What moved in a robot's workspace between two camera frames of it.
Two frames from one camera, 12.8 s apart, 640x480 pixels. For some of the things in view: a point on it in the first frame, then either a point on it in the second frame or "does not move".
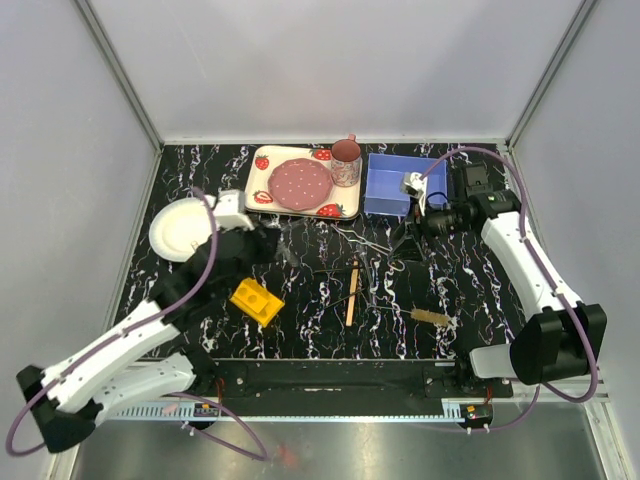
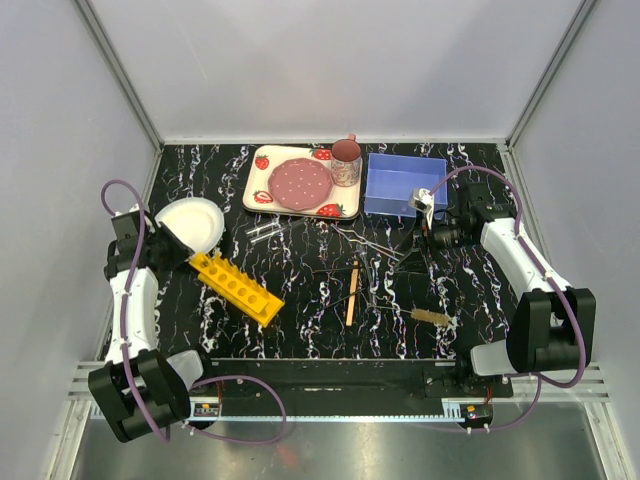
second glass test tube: [293, 225] does not move
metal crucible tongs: [356, 237] does not move
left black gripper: [267, 239] to [181, 252]
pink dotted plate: [299, 184] does not move
